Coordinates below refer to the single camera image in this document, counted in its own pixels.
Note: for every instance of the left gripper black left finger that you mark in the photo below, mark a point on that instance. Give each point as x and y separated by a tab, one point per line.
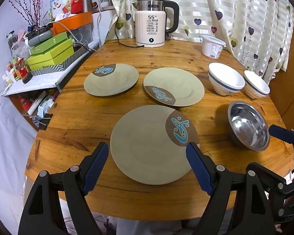
42	212

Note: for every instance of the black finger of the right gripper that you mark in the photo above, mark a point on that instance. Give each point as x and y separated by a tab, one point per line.
282	134

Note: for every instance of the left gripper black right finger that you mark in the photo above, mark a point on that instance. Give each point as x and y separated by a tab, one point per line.
251	212

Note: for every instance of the stainless steel bowl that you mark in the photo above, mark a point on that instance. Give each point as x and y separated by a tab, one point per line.
249	129

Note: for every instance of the small white blue-striped bowl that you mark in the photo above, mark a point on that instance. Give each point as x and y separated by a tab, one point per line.
255	86

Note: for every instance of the large white blue-striped bowl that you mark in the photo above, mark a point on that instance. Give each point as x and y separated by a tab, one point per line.
224	79

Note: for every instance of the wooden cabinet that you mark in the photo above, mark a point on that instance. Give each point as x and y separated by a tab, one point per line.
282	90

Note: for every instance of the black binder clip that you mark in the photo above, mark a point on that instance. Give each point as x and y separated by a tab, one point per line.
42	123

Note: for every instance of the white plastic tub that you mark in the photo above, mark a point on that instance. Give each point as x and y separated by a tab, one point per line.
212	46

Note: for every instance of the heart pattern curtain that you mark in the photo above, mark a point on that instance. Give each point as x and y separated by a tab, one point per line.
257	33

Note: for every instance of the red toy figure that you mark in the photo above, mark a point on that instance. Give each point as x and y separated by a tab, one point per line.
23	70

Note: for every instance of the zigzag pattern box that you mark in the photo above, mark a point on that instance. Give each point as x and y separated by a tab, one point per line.
64	65

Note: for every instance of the green gift boxes stack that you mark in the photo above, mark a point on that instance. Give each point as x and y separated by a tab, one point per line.
50	52

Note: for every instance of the grey pouch case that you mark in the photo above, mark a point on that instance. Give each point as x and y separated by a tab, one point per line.
38	35

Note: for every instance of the white electric kettle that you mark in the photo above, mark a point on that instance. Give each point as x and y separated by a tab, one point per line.
150	22

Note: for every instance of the orange lidded storage box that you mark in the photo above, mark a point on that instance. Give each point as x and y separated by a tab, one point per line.
72	22

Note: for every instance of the purple flower branches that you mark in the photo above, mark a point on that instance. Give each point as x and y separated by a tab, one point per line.
30	10

